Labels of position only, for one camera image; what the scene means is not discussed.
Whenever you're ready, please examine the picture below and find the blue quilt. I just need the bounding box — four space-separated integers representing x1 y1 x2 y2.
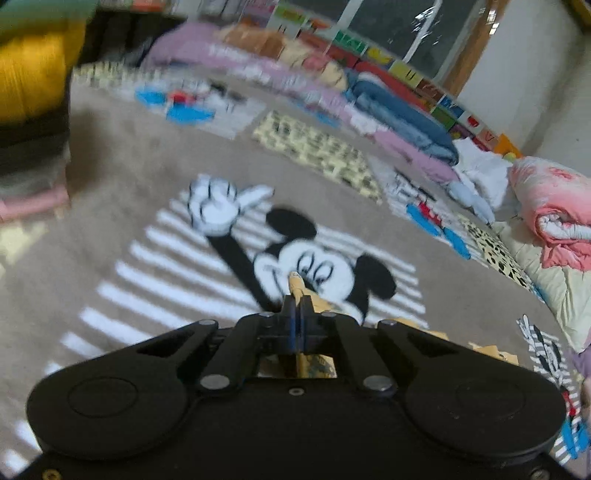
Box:
346 71 460 167

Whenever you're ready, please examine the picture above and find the stack of folded clothes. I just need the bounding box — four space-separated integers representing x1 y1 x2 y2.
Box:
0 0 100 222

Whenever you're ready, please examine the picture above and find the white cloth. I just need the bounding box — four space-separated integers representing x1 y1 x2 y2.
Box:
452 136 518 208

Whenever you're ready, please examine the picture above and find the orange cartoon printed blanket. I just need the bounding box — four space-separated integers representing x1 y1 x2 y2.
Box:
217 23 352 90

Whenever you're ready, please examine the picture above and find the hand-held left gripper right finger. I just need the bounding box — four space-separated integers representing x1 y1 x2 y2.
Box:
298 295 458 398

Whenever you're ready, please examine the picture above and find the pink quilt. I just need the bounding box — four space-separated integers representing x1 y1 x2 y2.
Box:
508 156 591 271

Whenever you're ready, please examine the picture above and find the cartoon mouse printed blanket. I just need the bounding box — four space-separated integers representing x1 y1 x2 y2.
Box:
0 62 591 467

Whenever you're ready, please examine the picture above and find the cream quilt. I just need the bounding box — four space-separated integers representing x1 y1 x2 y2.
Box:
494 222 591 354

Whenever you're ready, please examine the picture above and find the yellow printed garment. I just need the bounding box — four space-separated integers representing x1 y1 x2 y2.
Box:
259 271 520 380

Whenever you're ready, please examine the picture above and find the window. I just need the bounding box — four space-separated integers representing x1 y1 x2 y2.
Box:
286 0 513 93

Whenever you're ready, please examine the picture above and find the light blue cloth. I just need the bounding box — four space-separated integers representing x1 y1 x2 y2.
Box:
448 179 497 224

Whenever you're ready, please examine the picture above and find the orange foam block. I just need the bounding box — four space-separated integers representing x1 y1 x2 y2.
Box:
496 134 522 160

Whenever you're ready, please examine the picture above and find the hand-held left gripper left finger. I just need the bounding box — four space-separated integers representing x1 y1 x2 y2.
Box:
134 294 297 397

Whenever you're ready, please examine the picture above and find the purple cloth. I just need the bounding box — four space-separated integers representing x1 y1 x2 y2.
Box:
566 346 591 384

